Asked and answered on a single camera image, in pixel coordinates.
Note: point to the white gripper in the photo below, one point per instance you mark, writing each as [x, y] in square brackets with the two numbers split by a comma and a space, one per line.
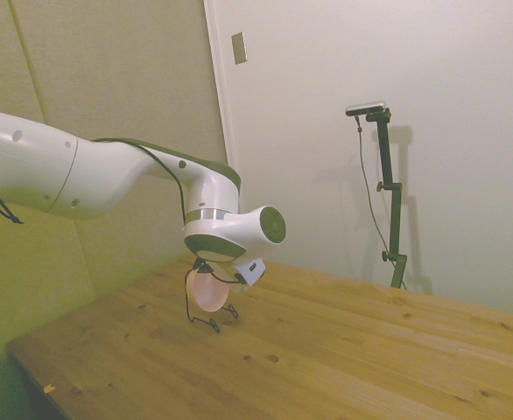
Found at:
[250, 270]

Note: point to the pink plastic bowl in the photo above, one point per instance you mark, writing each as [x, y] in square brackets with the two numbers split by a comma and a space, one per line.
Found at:
[208, 294]

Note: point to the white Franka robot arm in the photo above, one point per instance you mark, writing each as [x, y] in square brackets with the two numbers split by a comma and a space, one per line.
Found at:
[86, 175]

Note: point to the small yellow tape scrap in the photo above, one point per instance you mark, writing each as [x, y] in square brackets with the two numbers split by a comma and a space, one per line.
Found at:
[49, 387]

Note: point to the black camera stand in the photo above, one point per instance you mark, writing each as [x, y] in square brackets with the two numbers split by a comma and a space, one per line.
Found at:
[390, 175]

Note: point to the white vertical wall trim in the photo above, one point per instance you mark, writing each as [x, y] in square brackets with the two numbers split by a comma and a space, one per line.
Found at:
[221, 87]

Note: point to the grey exterior camera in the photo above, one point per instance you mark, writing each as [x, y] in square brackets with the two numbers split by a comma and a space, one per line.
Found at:
[366, 107]

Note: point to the grey wall switch plate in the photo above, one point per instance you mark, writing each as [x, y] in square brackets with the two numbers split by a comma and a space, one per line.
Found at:
[240, 48]

